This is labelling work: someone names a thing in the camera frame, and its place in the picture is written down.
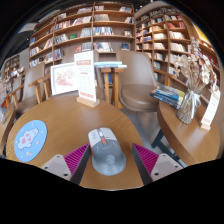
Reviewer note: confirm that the glass vase with dried flowers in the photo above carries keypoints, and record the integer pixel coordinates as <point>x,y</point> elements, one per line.
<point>188,110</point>

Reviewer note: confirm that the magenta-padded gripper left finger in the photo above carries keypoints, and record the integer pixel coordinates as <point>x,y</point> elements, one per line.
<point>58,165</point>

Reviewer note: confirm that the grey computer mouse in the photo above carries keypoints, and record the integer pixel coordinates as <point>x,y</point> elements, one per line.
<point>107,156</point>

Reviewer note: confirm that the stack of dark books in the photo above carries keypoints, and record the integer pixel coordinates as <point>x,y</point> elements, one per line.
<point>166,96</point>

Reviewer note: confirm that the wooden bookshelf unit, yellow poster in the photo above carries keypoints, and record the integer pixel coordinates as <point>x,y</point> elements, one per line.
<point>160,36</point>

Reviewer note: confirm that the white red sign, wooden base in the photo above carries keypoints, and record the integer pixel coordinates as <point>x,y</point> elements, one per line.
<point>85,76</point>
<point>210,110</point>

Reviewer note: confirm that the stack of light blue books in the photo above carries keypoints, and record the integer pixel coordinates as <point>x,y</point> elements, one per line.
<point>110,64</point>

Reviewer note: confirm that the distant wooden bookshelf unit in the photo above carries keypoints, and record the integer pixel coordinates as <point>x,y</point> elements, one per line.
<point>13,66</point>

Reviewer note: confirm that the round blue mouse pad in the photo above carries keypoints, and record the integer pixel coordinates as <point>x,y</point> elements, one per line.
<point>30,140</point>

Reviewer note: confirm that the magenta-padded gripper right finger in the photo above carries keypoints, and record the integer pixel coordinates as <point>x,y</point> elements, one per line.
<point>165,165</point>

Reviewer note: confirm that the white framed flower picture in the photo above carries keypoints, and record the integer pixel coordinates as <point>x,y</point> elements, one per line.
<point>63,78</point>

